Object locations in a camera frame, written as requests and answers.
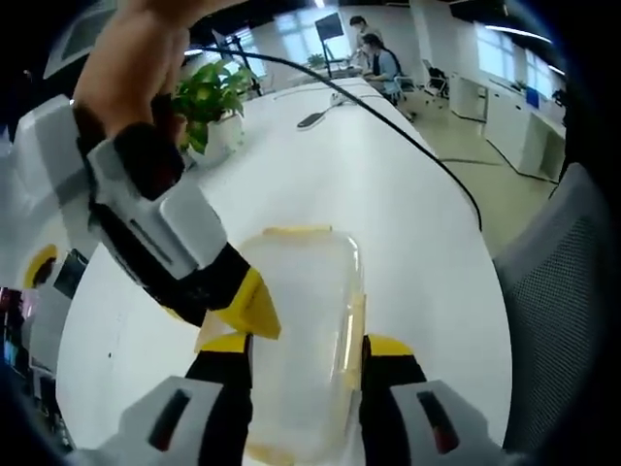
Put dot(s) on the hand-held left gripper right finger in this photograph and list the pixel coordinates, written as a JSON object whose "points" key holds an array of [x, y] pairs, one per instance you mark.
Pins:
{"points": [[417, 412]]}

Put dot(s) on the ceiling air conditioner unit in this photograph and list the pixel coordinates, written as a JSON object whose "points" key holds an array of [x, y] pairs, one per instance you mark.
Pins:
{"points": [[75, 43]]}

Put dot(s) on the grey mesh office chair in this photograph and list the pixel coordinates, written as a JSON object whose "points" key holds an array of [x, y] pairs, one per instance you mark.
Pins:
{"points": [[558, 301]]}

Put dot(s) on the white storage cabinets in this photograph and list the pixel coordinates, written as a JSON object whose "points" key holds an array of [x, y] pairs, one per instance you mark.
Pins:
{"points": [[504, 121]]}

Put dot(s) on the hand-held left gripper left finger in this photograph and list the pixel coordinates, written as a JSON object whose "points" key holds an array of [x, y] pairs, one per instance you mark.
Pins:
{"points": [[194, 403]]}

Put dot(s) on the dark computer monitor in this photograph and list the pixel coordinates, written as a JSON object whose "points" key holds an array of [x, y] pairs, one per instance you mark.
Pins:
{"points": [[329, 24]]}

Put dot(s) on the person's right hand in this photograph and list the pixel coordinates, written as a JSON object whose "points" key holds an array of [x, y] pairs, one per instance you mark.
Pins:
{"points": [[126, 63]]}

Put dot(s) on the small white device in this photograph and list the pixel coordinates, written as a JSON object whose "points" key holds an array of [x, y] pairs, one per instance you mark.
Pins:
{"points": [[342, 100]]}

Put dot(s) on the black monitor stand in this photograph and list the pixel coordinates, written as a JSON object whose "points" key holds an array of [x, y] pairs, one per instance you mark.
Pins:
{"points": [[245, 68]]}

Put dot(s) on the green potted plant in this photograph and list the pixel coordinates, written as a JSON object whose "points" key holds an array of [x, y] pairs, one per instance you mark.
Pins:
{"points": [[208, 97]]}

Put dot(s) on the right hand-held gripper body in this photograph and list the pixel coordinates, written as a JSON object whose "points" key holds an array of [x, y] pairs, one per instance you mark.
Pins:
{"points": [[39, 194]]}

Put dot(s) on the clear container with yellow buckles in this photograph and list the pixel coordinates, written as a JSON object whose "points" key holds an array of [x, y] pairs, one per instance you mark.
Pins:
{"points": [[301, 310]]}

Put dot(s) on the black office chair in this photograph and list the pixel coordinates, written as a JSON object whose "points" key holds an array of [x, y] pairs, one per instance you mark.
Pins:
{"points": [[436, 80]]}

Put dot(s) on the flat black device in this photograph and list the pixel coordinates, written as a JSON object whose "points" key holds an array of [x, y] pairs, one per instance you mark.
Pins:
{"points": [[313, 119]]}

